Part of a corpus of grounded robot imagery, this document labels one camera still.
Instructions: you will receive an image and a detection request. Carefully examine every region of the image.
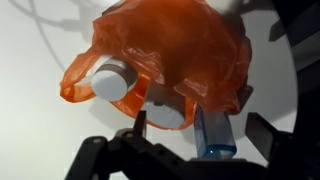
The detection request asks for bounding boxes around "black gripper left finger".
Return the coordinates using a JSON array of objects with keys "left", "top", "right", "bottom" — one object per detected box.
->
[{"left": 133, "top": 110, "right": 147, "bottom": 138}]

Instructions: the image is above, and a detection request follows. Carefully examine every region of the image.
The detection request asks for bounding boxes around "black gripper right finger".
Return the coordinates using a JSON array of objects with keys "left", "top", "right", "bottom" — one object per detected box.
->
[{"left": 244, "top": 111, "right": 285, "bottom": 162}]

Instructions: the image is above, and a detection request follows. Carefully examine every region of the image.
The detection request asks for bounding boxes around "blue transparent plastic box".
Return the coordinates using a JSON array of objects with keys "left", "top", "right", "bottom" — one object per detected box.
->
[{"left": 193, "top": 103, "right": 238, "bottom": 160}]

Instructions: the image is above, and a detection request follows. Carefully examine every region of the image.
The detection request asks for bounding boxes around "orange plastic bag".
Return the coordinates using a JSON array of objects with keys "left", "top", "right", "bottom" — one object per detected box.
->
[{"left": 59, "top": 0, "right": 253, "bottom": 130}]

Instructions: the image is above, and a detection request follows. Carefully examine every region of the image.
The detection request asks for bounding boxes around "short white pill bottle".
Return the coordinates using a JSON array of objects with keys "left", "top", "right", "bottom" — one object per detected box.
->
[{"left": 141, "top": 83, "right": 186, "bottom": 130}]

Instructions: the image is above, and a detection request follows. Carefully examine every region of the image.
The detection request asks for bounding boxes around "tall white pill bottle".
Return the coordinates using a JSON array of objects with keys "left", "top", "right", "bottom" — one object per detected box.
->
[{"left": 90, "top": 55, "right": 139, "bottom": 102}]

